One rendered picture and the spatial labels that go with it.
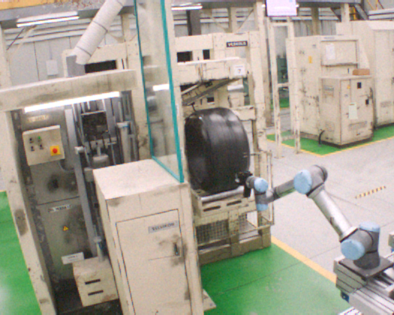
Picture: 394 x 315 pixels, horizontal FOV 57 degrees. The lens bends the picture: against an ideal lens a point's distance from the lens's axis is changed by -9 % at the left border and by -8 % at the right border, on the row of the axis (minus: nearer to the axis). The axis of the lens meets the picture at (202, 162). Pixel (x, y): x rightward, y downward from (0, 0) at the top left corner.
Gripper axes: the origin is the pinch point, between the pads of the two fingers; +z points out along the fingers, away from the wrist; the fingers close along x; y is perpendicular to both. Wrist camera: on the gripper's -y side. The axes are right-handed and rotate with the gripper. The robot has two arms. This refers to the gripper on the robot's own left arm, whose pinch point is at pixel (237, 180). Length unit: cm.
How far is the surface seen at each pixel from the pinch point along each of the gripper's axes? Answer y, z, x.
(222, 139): 28.3, -3.6, 8.0
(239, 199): -15.9, 9.9, -4.2
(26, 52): 262, 879, 171
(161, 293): -38, -48, 71
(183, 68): 78, 34, 14
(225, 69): 74, 34, -18
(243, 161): 12.2, -4.3, -4.0
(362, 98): 20, 305, -404
